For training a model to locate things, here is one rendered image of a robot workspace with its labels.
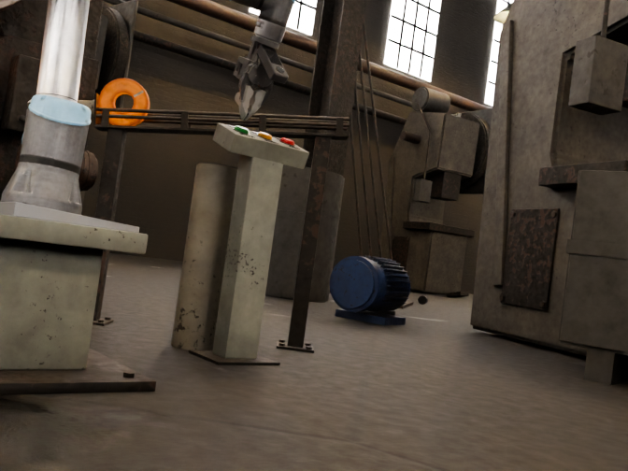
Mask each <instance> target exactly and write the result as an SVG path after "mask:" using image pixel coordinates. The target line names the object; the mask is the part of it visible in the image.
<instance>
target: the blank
mask: <svg viewBox="0 0 628 471"><path fill-rule="evenodd" d="M122 94H129V95H131V96H132V97H133V99H134V105H133V107H132V108H135V109H150V99H149V96H148V94H147V92H146V91H145V89H144V88H143V87H142V86H141V85H140V84H139V83H138V82H136V81H134V80H132V79H129V78H117V79H114V80H112V81H110V82H109V83H108V84H107V85H106V86H105V87H104V88H103V90H102V92H101V93H100V96H99V107H112V108H116V106H115V102H116V99H117V98H118V97H119V96H120V95H122ZM109 114H118V115H141V116H147V115H148V113H133V112H109ZM143 121H144V120H140V119H116V118H109V122H110V123H111V124H113V125H129V126H137V125H139V124H140V123H141V122H143Z"/></svg>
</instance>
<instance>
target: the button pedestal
mask: <svg viewBox="0 0 628 471"><path fill-rule="evenodd" d="M213 140H214V141H215V142H216V143H218V144H219V145H221V146H222V147H224V148H225V149H227V150H228V151H230V152H232V153H236V154H240V156H239V163H238V169H237V176H236V184H235V196H234V202H233V209H232V216H231V223H230V230H229V236H228V243H227V250H226V256H225V264H224V270H223V277H222V284H221V296H220V303H219V310H218V317H217V323H216V330H215V337H214V344H213V350H189V353H190V354H192V355H195V356H197V357H200V358H202V359H204V360H207V361H209V362H212V363H214V364H217V365H280V363H278V362H276V361H273V360H270V359H267V358H265V357H263V356H260V355H257V352H258V345H259V338H260V332H261V324H262V317H263V311H264V298H265V291H266V284H267V277H268V270H269V264H270V257H271V249H272V243H273V236H274V229H275V222H276V216H277V209H278V196H279V189H280V183H281V175H282V168H283V165H284V164H285V165H288V166H293V167H297V168H301V169H304V168H305V165H306V162H307V157H308V155H309V152H308V151H306V150H304V149H302V148H300V147H298V146H297V145H295V144H294V145H289V144H286V143H284V142H282V141H280V140H279V139H276V138H274V137H272V139H267V138H264V137H261V136H258V134H254V133H253V132H252V131H249V133H248V134H246V133H242V132H239V131H237V130H236V129H234V128H233V127H230V126H228V125H226V124H223V123H218V124H217V127H216V131H215V134H214V136H213Z"/></svg>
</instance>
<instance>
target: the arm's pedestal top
mask: <svg viewBox="0 0 628 471"><path fill-rule="evenodd" d="M0 237H1V238H8V239H17V240H25V241H34V242H41V243H50V244H58V245H66V246H74V247H83V248H91V249H99V250H115V251H122V252H131V253H139V254H145V253H146V248H147V242H148V235H147V234H140V233H134V232H126V231H120V230H113V229H106V228H99V227H92V226H85V225H78V224H71V223H64V222H57V221H44V220H38V219H30V218H24V217H16V216H9V215H3V214H0Z"/></svg>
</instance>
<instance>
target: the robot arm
mask: <svg viewBox="0 0 628 471"><path fill-rule="evenodd" d="M230 1H234V2H237V3H239V4H241V5H244V6H247V7H251V8H254V9H256V10H259V11H260V13H259V17H258V21H257V22H256V23H255V24H256V26H255V29H254V34H255V35H253V36H251V38H250V41H252V43H251V46H250V52H249V54H246V55H245V57H242V56H238V59H237V63H236V66H235V71H234V74H233V75H235V76H236V77H237V78H238V79H240V81H239V93H237V94H236V95H235V101H236V102H237V104H238V105H239V113H240V116H241V119H242V120H244V121H246V120H247V119H248V118H250V117H251V116H252V115H253V114H254V113H255V112H256V111H257V110H258V109H259V108H260V106H262V105H263V103H264V102H265V100H266V99H267V98H268V96H269V95H270V93H271V91H272V86H273V83H274V81H276V82H279V83H283V84H284V83H285V82H286V81H287V79H288V78H289V76H288V74H287V72H286V70H285V68H284V66H283V64H282V62H281V60H280V59H279V57H278V54H277V52H276V50H275V49H278V47H279V43H281V42H282V38H283V36H284V33H285V30H286V26H287V23H288V20H289V18H290V15H291V12H292V9H293V5H294V3H295V0H230ZM89 4H90V0H48V7H47V15H46V22H45V30H44V37H43V45H42V52H41V60H40V67H39V75H38V83H37V90H36V95H34V96H33V97H32V99H31V100H30V101H28V104H27V110H26V118H25V125H24V132H23V135H22V138H21V154H20V159H19V163H18V167H17V169H16V171H15V172H14V174H13V176H12V177H11V179H10V181H9V182H8V184H7V186H6V188H5V189H4V190H3V192H2V196H1V201H0V202H19V203H22V202H23V203H27V204H28V205H33V206H37V207H45V208H50V209H55V210H60V211H64V212H68V213H73V214H78V215H81V211H82V204H81V197H80V189H79V173H80V169H81V164H82V159H83V154H84V149H85V144H86V139H87V134H88V130H89V125H90V124H91V110H90V109H89V108H88V107H86V106H84V105H82V104H79V103H78V97H79V83H80V74H81V67H82V59H83V52H84V43H85V36H86V28H87V20H88V12H89ZM259 18H260V19H259ZM272 48H275V49H272ZM247 55H248V57H247ZM254 84H257V85H258V86H259V87H256V88H255V90H254V91H253V89H252V88H251V86H253V85H254ZM250 85H251V86H250Z"/></svg>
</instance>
